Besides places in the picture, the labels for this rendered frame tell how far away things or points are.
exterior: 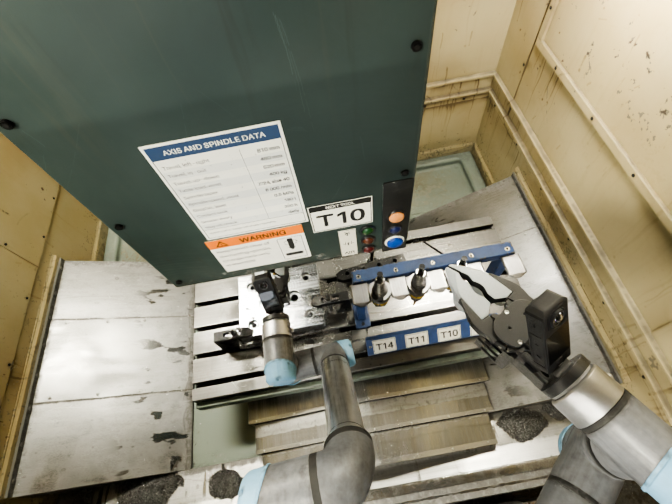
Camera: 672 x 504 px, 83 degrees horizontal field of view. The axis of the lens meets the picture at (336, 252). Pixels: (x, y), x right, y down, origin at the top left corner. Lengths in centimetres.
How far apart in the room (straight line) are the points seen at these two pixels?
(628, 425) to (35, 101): 71
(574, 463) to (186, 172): 63
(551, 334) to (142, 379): 155
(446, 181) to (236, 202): 169
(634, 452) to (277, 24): 58
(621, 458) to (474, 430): 99
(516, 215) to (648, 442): 129
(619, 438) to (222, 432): 139
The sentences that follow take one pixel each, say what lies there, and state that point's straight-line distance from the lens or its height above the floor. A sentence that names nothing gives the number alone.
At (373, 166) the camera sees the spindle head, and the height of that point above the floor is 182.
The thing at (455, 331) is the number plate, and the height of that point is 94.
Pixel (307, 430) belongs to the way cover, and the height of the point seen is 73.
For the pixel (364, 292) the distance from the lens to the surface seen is 109.
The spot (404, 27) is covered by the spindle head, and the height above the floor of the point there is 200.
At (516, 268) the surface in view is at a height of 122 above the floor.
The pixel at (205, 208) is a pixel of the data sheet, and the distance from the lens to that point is 56.
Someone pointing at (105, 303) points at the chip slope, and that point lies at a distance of 193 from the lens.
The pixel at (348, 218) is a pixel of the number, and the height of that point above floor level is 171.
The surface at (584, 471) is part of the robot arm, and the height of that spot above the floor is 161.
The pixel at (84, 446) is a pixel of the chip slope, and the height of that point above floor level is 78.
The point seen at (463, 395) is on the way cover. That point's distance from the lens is 155.
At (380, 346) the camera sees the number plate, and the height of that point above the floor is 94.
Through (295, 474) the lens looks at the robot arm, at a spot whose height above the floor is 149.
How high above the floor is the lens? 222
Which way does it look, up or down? 60 degrees down
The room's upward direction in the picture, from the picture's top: 11 degrees counter-clockwise
